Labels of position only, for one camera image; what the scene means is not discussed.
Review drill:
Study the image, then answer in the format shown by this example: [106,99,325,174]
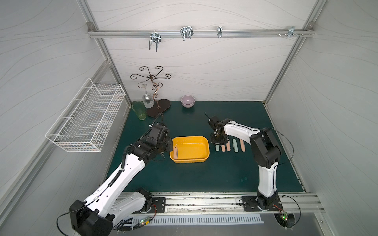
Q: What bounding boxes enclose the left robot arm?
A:
[69,123,173,236]

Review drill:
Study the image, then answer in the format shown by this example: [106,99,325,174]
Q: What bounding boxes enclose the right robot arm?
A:
[208,116,282,211]

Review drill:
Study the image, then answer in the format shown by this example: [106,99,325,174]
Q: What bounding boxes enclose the yellow plastic storage box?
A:
[169,136,210,164]

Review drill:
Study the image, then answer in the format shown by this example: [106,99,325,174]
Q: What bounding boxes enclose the bronze scroll cup stand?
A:
[130,65,172,118]

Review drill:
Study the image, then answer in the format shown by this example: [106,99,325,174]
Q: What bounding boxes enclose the green drinking glass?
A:
[132,101,147,121]

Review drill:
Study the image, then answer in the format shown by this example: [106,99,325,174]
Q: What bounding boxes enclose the clear wine glass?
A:
[138,82,154,109]

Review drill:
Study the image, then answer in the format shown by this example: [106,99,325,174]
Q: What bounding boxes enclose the lilac ceramic bowl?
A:
[181,95,195,108]

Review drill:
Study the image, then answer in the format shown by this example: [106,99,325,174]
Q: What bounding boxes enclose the white vent grille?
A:
[90,214,265,227]

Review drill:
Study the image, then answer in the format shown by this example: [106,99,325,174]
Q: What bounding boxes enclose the metal hook clip left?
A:
[149,32,161,51]

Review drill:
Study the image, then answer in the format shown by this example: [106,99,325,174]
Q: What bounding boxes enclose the metal hook clip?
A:
[149,32,161,51]
[180,26,194,41]
[277,26,304,38]

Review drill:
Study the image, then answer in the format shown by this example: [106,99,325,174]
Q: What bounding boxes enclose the small metal hook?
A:
[217,26,223,38]

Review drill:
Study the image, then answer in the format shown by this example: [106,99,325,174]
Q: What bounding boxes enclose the black round floor port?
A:
[274,213,296,229]

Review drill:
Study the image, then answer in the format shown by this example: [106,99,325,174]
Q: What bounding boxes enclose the metal hook clip middle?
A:
[180,26,194,41]

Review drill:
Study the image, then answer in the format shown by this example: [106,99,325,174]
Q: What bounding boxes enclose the metal hook clip right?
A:
[277,26,304,38]

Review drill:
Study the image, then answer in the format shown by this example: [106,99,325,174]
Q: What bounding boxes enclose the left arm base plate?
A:
[133,197,166,214]

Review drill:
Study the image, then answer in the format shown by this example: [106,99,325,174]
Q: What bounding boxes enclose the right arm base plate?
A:
[239,196,284,212]

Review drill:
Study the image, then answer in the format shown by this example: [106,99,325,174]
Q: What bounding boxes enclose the white wire basket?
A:
[45,78,126,152]

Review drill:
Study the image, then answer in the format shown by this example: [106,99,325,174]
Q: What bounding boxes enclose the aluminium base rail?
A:
[82,192,325,217]

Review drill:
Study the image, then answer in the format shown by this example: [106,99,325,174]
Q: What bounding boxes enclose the aluminium cross rail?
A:
[88,28,316,38]

